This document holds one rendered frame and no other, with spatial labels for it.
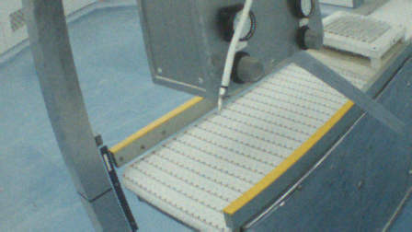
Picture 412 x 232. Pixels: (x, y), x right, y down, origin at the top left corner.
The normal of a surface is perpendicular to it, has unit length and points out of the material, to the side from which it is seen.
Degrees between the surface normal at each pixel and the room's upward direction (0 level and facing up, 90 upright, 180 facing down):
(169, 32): 90
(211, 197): 0
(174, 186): 0
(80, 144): 90
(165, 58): 90
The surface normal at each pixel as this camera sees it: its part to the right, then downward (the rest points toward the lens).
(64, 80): 0.69, 0.23
